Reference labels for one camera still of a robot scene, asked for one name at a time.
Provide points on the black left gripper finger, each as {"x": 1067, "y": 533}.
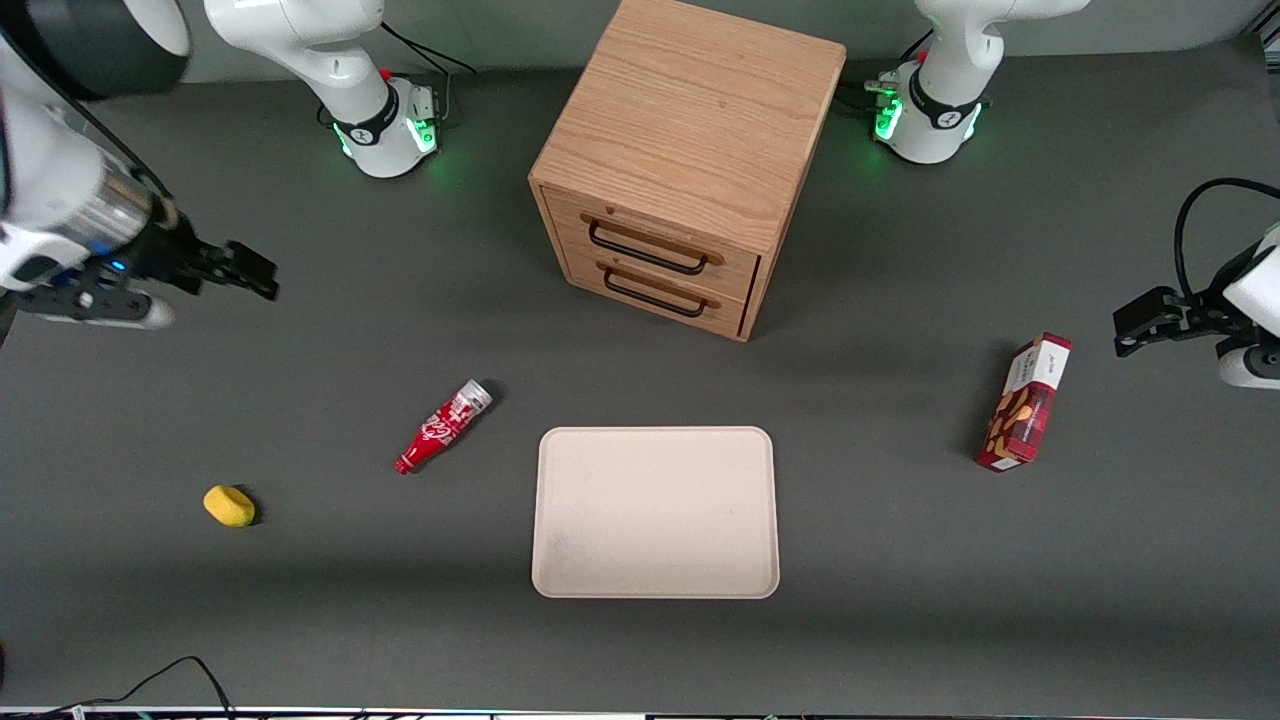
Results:
{"x": 1165, "y": 338}
{"x": 1150, "y": 305}

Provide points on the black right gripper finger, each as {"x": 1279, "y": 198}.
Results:
{"x": 245, "y": 287}
{"x": 250, "y": 262}

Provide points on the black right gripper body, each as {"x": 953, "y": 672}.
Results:
{"x": 171, "y": 250}

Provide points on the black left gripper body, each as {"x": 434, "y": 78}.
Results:
{"x": 1197, "y": 308}

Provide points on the red coke bottle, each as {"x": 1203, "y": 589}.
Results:
{"x": 440, "y": 428}

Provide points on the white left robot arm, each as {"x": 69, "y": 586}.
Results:
{"x": 950, "y": 70}

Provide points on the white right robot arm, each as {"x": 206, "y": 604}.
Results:
{"x": 335, "y": 60}

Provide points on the beige plastic tray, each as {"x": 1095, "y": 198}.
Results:
{"x": 655, "y": 515}

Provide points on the red snack box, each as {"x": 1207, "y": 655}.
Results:
{"x": 1025, "y": 405}

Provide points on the yellow sponge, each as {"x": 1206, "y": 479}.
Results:
{"x": 228, "y": 506}

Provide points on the wooden drawer cabinet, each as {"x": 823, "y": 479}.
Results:
{"x": 690, "y": 110}

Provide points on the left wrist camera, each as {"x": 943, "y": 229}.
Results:
{"x": 1250, "y": 365}

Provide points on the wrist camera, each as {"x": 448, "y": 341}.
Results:
{"x": 1250, "y": 365}
{"x": 95, "y": 305}

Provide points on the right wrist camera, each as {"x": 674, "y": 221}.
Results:
{"x": 95, "y": 305}

